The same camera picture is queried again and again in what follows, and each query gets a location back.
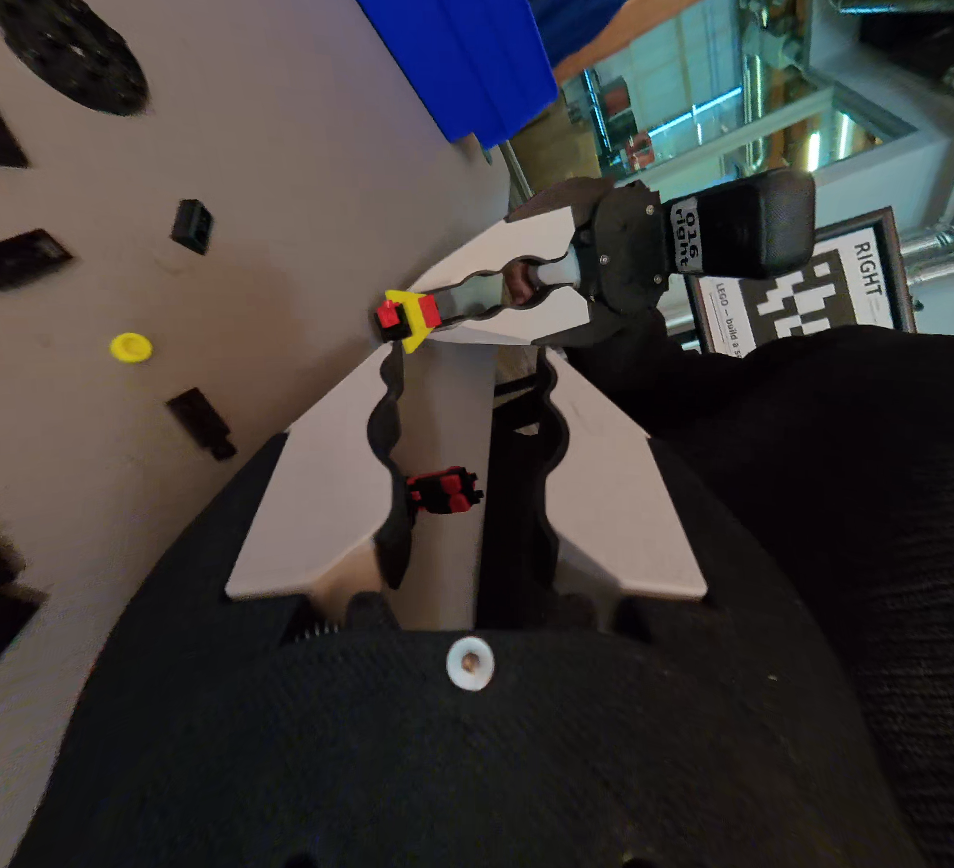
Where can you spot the black rectangular lego plate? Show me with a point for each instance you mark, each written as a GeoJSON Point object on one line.
{"type": "Point", "coordinates": [7, 145]}
{"type": "Point", "coordinates": [30, 257]}

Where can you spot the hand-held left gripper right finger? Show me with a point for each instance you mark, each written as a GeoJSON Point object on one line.
{"type": "Point", "coordinates": [626, 510]}

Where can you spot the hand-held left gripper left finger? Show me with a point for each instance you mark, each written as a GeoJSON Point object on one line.
{"type": "Point", "coordinates": [320, 503]}

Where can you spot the black lego clip plate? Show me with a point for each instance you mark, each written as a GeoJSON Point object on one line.
{"type": "Point", "coordinates": [201, 423]}

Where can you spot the person's right forearm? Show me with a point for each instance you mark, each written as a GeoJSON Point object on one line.
{"type": "Point", "coordinates": [820, 473]}

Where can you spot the person's right hand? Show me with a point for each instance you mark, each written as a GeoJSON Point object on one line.
{"type": "Point", "coordinates": [519, 287]}

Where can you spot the small black red yellow lego assembly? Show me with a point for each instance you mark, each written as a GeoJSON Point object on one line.
{"type": "Point", "coordinates": [417, 309]}

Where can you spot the small black lego plate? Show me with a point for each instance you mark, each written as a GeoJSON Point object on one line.
{"type": "Point", "coordinates": [192, 225]}

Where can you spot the long black red yellow lego model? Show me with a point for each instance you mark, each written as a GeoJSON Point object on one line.
{"type": "Point", "coordinates": [447, 492]}

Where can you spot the framed marker sign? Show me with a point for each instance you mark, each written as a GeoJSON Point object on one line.
{"type": "Point", "coordinates": [857, 272]}

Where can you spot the black round lego plate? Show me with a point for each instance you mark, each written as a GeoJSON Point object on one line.
{"type": "Point", "coordinates": [67, 41]}

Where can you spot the blue plastic storage bin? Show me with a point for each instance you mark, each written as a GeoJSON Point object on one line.
{"type": "Point", "coordinates": [432, 11]}
{"type": "Point", "coordinates": [581, 3]}

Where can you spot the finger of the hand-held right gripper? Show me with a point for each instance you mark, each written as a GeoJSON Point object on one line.
{"type": "Point", "coordinates": [522, 238]}
{"type": "Point", "coordinates": [536, 324]}

